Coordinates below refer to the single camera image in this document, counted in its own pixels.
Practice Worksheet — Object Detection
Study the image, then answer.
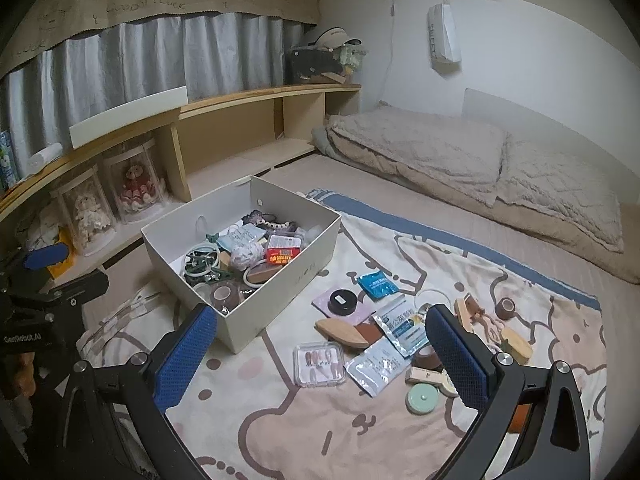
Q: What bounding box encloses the yellow box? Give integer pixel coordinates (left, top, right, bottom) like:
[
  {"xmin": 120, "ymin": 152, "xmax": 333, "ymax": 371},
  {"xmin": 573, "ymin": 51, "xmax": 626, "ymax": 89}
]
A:
[{"xmin": 45, "ymin": 227, "xmax": 78, "ymax": 278}]

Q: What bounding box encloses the black round tin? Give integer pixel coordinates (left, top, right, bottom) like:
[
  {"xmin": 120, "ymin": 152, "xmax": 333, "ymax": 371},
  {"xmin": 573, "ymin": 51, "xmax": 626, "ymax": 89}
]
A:
[{"xmin": 328, "ymin": 290, "xmax": 358, "ymax": 317}]

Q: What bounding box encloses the beige fluffy blanket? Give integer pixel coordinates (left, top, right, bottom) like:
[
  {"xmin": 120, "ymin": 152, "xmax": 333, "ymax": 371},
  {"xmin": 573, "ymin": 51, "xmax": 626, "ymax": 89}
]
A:
[
  {"xmin": 325, "ymin": 109, "xmax": 510, "ymax": 207},
  {"xmin": 492, "ymin": 139, "xmax": 626, "ymax": 267}
]

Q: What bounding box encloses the grey curtain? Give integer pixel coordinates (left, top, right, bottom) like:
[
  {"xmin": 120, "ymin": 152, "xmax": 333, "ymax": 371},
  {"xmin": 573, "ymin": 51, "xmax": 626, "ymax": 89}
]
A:
[{"xmin": 0, "ymin": 10, "xmax": 306, "ymax": 181}]

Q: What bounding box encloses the person's left hand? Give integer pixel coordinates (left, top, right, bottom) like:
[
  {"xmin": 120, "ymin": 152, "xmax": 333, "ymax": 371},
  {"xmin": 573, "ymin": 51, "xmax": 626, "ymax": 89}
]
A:
[{"xmin": 12, "ymin": 352, "xmax": 38, "ymax": 401}]

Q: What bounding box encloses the white embroidery hoop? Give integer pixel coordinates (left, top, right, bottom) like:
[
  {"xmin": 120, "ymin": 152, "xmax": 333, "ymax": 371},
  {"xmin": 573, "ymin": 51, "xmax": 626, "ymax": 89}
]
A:
[
  {"xmin": 182, "ymin": 242, "xmax": 221, "ymax": 278},
  {"xmin": 242, "ymin": 265, "xmax": 281, "ymax": 288}
]

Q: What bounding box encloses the thin metal ring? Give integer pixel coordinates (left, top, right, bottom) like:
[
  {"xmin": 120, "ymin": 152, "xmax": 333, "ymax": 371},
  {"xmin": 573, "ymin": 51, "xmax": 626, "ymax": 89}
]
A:
[{"xmin": 412, "ymin": 289, "xmax": 451, "ymax": 321}]

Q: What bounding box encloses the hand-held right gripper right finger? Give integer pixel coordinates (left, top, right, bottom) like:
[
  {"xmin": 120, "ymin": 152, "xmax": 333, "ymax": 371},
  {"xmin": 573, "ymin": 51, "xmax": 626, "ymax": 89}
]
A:
[{"xmin": 425, "ymin": 302, "xmax": 598, "ymax": 480}]

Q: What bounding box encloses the small blue packet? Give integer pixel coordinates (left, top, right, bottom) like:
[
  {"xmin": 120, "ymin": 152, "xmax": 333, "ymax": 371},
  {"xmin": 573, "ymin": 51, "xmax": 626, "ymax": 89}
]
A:
[{"xmin": 356, "ymin": 270, "xmax": 398, "ymax": 302}]

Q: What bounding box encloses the clear box with red contents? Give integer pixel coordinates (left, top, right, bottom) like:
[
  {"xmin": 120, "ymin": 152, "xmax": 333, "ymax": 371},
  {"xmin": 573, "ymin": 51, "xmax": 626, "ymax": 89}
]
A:
[{"xmin": 264, "ymin": 234, "xmax": 304, "ymax": 267}]

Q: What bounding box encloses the white foam board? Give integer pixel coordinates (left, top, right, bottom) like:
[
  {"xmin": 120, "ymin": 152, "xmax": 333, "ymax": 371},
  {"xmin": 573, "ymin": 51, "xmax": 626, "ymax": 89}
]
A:
[{"xmin": 69, "ymin": 86, "xmax": 187, "ymax": 150}]

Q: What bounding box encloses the grey pillow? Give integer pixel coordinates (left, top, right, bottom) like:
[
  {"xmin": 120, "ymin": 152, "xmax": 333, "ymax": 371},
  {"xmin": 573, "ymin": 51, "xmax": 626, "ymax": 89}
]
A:
[{"xmin": 311, "ymin": 125, "xmax": 341, "ymax": 158}]

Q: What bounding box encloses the pink card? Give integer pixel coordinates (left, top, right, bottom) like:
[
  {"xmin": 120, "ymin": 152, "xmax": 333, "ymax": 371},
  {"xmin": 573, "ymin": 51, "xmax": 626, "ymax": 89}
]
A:
[{"xmin": 311, "ymin": 287, "xmax": 376, "ymax": 326}]

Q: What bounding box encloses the white paper roll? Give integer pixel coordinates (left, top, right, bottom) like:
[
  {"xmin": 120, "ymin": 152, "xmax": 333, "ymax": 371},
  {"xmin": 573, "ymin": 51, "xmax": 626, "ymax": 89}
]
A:
[{"xmin": 27, "ymin": 142, "xmax": 63, "ymax": 173}]

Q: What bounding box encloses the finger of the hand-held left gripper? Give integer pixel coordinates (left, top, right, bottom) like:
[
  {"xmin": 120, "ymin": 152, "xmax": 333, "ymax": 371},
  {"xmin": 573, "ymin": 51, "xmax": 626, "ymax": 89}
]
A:
[
  {"xmin": 45, "ymin": 270, "xmax": 110, "ymax": 306},
  {"xmin": 22, "ymin": 242, "xmax": 71, "ymax": 273}
]

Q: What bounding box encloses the cartoon printed blanket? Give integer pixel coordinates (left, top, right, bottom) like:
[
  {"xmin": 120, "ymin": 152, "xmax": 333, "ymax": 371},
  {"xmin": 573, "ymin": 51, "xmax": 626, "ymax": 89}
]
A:
[{"xmin": 80, "ymin": 189, "xmax": 608, "ymax": 480}]

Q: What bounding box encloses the dark bag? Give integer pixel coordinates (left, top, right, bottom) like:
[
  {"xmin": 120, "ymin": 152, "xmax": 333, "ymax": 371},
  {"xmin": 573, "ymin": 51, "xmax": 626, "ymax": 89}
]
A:
[{"xmin": 285, "ymin": 45, "xmax": 351, "ymax": 86}]

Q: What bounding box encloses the clear nail tip box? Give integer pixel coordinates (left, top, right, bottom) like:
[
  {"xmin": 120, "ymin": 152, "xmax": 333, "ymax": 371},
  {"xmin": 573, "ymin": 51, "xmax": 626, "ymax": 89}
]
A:
[{"xmin": 293, "ymin": 342, "xmax": 347, "ymax": 387}]

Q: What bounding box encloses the white yarn ball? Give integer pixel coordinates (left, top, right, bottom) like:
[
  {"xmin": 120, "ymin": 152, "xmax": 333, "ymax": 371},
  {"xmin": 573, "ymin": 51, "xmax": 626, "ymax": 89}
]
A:
[{"xmin": 229, "ymin": 240, "xmax": 265, "ymax": 273}]

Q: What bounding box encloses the white hanging cord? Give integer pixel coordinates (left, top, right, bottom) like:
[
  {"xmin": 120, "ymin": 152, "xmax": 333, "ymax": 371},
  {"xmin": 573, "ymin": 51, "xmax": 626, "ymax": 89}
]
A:
[{"xmin": 380, "ymin": 0, "xmax": 401, "ymax": 106}]

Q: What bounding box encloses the blue green packet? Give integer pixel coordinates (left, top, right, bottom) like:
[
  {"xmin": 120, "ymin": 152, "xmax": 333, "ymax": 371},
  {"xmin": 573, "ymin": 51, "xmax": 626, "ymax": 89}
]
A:
[{"xmin": 0, "ymin": 130, "xmax": 18, "ymax": 191}]

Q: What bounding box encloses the red dress doll display case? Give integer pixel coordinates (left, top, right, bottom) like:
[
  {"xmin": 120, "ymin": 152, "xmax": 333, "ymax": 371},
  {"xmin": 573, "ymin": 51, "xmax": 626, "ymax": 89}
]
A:
[{"xmin": 102, "ymin": 135, "xmax": 168, "ymax": 225}]

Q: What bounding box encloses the wooden shelf unit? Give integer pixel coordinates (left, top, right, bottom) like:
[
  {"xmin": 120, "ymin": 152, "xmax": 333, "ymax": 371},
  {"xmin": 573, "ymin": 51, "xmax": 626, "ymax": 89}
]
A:
[{"xmin": 0, "ymin": 82, "xmax": 362, "ymax": 291}]

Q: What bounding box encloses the purple blue crochet piece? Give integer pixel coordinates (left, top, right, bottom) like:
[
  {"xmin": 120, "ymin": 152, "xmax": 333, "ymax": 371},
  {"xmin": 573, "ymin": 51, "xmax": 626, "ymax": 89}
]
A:
[{"xmin": 242, "ymin": 210, "xmax": 306, "ymax": 233}]

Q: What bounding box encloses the white fabric bundle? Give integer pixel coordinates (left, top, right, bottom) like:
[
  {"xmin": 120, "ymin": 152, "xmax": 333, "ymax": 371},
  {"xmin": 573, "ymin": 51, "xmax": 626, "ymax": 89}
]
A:
[{"xmin": 15, "ymin": 205, "xmax": 63, "ymax": 253}]

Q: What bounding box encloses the green white plush toy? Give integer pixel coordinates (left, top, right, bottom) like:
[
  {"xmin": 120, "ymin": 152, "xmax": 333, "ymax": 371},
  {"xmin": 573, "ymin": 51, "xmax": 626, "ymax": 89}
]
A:
[{"xmin": 337, "ymin": 42, "xmax": 368, "ymax": 73}]

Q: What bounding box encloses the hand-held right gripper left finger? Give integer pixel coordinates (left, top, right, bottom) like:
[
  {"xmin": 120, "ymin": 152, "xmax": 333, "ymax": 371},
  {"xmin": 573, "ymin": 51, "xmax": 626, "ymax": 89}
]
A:
[{"xmin": 65, "ymin": 302, "xmax": 219, "ymax": 480}]

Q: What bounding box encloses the white visor cap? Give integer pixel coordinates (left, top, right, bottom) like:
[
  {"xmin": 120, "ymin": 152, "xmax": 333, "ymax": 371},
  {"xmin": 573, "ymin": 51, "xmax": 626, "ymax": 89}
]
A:
[{"xmin": 305, "ymin": 27, "xmax": 363, "ymax": 53}]

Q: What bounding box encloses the white storage box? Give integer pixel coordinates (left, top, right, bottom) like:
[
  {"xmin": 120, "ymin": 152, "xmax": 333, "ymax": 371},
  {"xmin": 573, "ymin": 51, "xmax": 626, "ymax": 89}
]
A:
[{"xmin": 140, "ymin": 174, "xmax": 343, "ymax": 356}]

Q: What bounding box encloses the white hanging paper bag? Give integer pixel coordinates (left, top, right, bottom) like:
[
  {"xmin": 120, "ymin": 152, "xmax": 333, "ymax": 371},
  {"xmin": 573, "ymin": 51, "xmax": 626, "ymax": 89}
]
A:
[{"xmin": 427, "ymin": 0, "xmax": 462, "ymax": 67}]

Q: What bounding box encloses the face mask packet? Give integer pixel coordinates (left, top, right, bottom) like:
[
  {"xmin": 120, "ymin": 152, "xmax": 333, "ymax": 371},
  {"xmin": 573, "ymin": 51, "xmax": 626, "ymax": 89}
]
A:
[
  {"xmin": 220, "ymin": 225, "xmax": 266, "ymax": 251},
  {"xmin": 372, "ymin": 296, "xmax": 431, "ymax": 358},
  {"xmin": 345, "ymin": 337, "xmax": 416, "ymax": 398}
]

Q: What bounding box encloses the green round tin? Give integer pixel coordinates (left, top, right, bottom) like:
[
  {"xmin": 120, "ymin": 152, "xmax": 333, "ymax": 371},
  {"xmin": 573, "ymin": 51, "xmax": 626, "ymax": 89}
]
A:
[{"xmin": 406, "ymin": 382, "xmax": 441, "ymax": 414}]

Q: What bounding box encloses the light wooden boat shape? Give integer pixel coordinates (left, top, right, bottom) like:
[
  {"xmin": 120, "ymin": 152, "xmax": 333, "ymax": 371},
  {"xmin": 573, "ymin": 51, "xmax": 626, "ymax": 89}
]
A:
[{"xmin": 315, "ymin": 317, "xmax": 371, "ymax": 350}]

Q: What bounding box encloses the brown wooden shape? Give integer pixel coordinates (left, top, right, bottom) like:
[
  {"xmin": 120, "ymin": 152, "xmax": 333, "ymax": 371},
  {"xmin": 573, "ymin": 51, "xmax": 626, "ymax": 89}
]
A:
[{"xmin": 352, "ymin": 322, "xmax": 386, "ymax": 346}]

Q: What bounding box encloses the wooden block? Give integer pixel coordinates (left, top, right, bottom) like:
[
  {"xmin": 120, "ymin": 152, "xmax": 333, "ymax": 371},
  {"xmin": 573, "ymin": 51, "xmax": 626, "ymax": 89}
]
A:
[{"xmin": 247, "ymin": 265, "xmax": 281, "ymax": 286}]

